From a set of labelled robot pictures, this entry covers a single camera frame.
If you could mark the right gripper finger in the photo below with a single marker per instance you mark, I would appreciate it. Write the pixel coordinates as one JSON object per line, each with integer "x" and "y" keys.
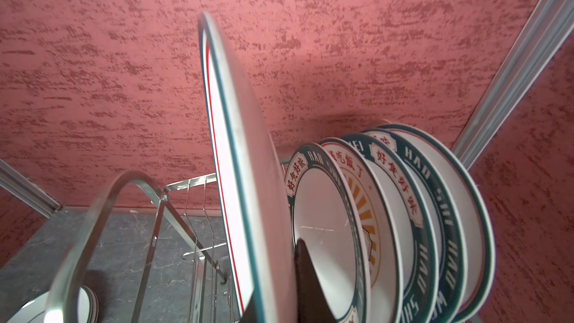
{"x": 311, "y": 302}

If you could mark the chrome wire dish rack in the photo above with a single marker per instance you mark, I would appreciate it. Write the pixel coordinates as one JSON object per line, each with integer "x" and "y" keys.
{"x": 143, "y": 252}

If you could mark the white plate black quatrefoil emblem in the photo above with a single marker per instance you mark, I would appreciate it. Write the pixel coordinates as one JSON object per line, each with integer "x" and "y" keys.
{"x": 34, "y": 310}

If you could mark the plate orange sunburst pattern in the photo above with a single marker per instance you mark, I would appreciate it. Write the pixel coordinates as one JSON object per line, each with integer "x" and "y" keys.
{"x": 383, "y": 253}

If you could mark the patterned plate green rim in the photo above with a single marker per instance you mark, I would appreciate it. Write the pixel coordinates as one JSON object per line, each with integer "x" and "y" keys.
{"x": 324, "y": 216}

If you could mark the patterned plate dark rim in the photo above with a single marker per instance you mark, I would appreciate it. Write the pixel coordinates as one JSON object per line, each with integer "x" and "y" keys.
{"x": 417, "y": 237}

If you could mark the left aluminium corner post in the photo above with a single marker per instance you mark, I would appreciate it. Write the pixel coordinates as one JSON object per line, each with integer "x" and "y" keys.
{"x": 29, "y": 193}

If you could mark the aluminium corner post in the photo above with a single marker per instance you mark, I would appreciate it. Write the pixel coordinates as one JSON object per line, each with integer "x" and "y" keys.
{"x": 542, "y": 36}
{"x": 29, "y": 193}

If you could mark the right aluminium corner post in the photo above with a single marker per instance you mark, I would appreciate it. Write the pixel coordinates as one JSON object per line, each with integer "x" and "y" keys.
{"x": 542, "y": 36}

